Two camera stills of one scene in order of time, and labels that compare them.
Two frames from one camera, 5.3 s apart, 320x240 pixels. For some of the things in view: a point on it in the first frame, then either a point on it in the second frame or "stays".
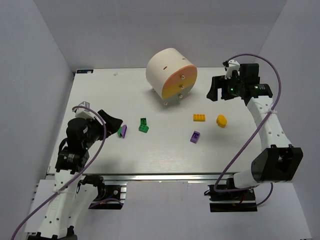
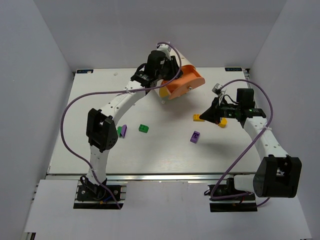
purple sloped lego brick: (195, 137) stays
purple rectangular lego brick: (123, 130) stays
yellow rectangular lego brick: (199, 117) stays
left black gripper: (100, 127) → (172, 67)
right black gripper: (223, 88) → (217, 113)
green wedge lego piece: (119, 132) stays
